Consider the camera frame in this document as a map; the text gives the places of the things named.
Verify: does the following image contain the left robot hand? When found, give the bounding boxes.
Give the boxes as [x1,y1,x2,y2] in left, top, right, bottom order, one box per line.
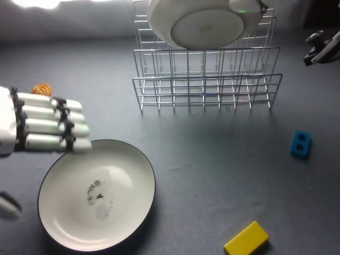
[0,86,92,221]

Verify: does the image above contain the white plate with dark rim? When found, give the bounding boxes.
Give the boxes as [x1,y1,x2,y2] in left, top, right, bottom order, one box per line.
[147,0,262,50]
[37,139,157,252]

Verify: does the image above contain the orange swirl cookie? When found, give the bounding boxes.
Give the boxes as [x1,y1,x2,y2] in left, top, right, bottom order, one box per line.
[31,83,53,96]

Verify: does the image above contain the yellow rectangular block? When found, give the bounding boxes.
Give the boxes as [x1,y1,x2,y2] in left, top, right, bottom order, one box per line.
[223,220,270,255]

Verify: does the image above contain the blue block with two holes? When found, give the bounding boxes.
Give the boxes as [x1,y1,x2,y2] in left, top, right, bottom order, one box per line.
[290,130,313,159]

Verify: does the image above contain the silver wire plate rack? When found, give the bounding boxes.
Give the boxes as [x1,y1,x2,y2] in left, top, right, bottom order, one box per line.
[132,0,284,114]

